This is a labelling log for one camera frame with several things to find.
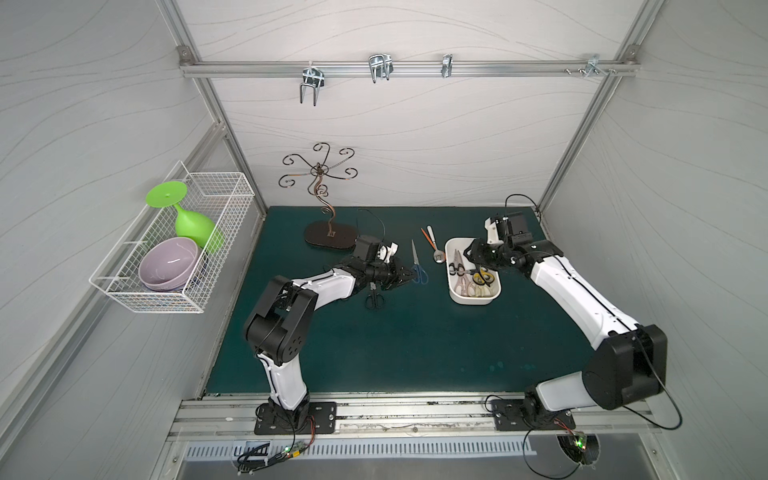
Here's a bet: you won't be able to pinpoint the brown wire jewelry stand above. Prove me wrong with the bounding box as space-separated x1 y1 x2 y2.
278 142 359 251

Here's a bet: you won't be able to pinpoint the orange stick utensil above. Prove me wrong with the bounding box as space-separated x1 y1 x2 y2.
420 228 437 251

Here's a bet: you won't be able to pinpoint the purple bowl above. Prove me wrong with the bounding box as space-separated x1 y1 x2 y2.
138 237 201 292

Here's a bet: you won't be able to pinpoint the white slotted cable duct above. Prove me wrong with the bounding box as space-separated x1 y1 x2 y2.
184 435 537 462

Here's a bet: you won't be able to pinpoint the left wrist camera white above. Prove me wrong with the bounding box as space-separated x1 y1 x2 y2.
376 243 398 263

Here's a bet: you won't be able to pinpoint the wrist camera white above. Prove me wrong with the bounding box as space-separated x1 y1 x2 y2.
484 217 504 246
376 243 398 263

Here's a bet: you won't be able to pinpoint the metal spoon white handle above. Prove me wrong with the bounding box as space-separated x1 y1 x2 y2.
426 225 446 264

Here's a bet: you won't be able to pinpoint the cream handled scissors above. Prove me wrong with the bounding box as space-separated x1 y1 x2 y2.
470 284 493 298

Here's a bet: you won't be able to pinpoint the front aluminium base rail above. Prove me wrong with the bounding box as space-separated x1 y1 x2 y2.
167 392 661 442

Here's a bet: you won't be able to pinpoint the horizontal aluminium rail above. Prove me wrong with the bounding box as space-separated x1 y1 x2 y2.
180 58 641 80

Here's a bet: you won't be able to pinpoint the blue handled scissors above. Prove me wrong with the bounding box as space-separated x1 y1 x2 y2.
411 241 429 285

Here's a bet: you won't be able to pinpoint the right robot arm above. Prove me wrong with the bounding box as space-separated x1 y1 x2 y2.
464 239 668 415

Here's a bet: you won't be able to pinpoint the yellow black handled scissors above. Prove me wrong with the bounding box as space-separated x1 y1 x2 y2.
471 268 496 287

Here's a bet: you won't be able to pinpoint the looped metal hook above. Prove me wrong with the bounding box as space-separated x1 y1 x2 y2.
368 54 394 84

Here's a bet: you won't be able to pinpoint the green plastic goblet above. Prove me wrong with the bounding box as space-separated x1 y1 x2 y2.
145 181 225 253

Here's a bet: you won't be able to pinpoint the black handled steel scissors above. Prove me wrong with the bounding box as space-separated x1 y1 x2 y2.
364 282 386 310

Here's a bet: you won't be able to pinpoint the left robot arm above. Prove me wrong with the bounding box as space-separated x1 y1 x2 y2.
243 256 415 412

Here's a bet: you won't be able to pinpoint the white storage box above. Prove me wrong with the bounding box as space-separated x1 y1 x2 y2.
445 237 501 306

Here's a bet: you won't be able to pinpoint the small flat metal hook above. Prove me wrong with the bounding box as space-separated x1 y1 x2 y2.
441 54 453 79

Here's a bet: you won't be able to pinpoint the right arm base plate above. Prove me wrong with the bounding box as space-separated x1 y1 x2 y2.
485 395 576 432

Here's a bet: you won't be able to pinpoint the pink kitchen scissors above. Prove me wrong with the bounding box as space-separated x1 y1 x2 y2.
455 272 474 297

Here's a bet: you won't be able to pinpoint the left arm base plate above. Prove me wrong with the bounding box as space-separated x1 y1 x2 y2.
254 400 338 436

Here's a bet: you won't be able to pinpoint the black handled kitchen shears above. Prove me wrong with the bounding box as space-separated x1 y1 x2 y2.
448 249 466 277

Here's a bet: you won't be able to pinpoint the white wire basket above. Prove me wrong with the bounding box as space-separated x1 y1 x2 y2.
89 162 254 314

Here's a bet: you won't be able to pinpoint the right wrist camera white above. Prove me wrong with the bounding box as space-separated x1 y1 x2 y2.
484 217 504 246

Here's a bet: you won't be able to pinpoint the right end metal hook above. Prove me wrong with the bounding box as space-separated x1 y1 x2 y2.
564 55 618 78

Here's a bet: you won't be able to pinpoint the double prong metal hook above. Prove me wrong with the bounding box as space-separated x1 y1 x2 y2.
299 66 325 106

